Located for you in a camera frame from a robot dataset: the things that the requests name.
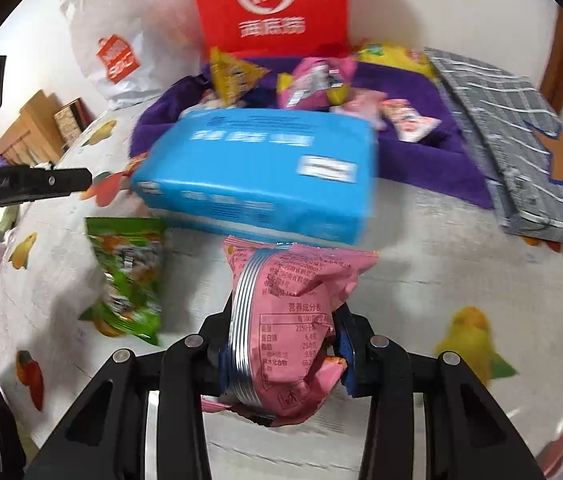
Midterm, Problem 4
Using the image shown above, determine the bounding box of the green chicken snack bag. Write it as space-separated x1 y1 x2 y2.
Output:
79 217 164 346

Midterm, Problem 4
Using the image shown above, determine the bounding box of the pink snack bag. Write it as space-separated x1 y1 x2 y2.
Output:
201 236 378 426

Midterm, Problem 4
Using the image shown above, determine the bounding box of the yellow triangular snack packet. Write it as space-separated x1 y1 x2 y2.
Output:
209 47 270 107

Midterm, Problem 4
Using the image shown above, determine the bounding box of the Lotso lollipop snack packet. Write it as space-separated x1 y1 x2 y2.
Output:
380 99 441 143

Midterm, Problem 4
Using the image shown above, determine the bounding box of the light pink pastry packet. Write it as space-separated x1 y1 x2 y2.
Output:
330 88 388 131

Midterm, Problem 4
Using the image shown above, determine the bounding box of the pink yellow candy packet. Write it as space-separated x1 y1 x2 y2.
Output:
276 56 357 110

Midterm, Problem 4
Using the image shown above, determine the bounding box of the wooden headboard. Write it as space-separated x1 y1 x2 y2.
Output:
0 90 65 167

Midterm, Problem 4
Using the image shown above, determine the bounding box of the patterned box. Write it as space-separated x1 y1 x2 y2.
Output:
54 98 93 148

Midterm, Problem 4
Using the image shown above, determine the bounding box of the white Miniso plastic bag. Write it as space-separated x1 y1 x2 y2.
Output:
59 0 202 110

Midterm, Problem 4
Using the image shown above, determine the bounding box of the red Haidilao paper bag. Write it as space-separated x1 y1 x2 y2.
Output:
196 0 350 58

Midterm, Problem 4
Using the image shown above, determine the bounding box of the blue tissue pack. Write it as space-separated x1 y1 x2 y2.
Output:
131 108 377 245

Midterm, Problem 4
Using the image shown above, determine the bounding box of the grey checked star cloth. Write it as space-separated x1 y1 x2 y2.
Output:
425 48 563 244

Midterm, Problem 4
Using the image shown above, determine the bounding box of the yellow chips bag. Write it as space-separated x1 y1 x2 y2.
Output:
356 42 435 81

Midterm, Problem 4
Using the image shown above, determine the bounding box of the brown wooden door frame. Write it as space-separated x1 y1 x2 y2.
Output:
539 6 563 114

